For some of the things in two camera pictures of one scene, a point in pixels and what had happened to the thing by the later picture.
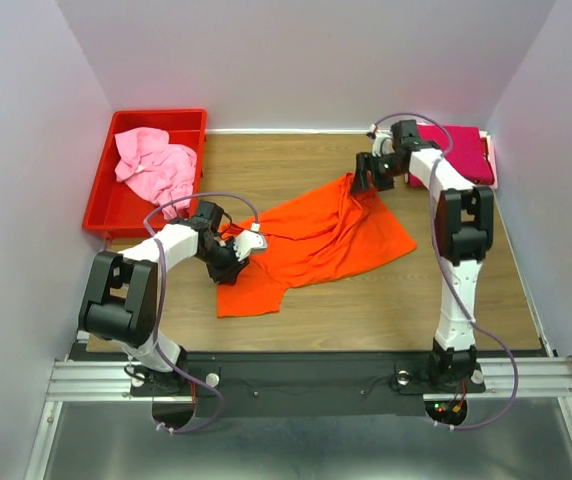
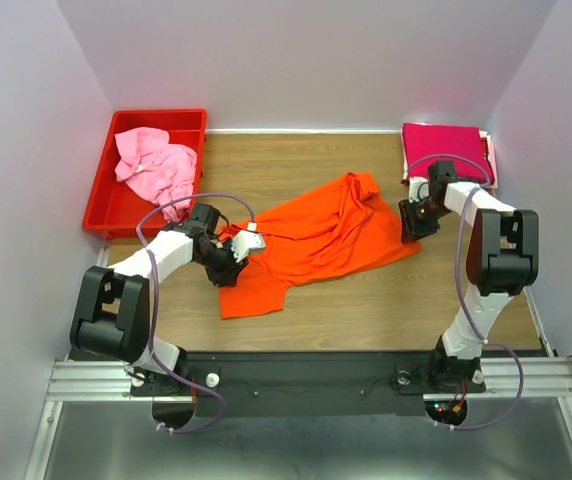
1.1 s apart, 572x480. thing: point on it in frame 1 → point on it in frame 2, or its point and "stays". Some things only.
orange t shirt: (337, 229) stays
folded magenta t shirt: (465, 150) stays
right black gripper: (366, 161) → (411, 229)
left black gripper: (228, 275) stays
